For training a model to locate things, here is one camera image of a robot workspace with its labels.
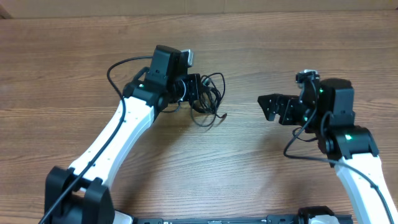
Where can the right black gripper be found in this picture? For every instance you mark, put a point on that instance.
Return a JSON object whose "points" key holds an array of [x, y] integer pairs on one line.
{"points": [[287, 103]]}

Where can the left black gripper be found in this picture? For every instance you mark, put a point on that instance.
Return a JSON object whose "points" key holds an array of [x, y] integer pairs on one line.
{"points": [[196, 85]]}

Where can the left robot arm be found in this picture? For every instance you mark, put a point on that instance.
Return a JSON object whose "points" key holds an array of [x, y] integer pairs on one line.
{"points": [[81, 193]]}

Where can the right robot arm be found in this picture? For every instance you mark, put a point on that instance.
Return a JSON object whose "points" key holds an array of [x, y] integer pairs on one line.
{"points": [[325, 109]]}

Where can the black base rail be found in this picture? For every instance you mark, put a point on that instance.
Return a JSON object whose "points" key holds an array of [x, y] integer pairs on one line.
{"points": [[317, 214]]}

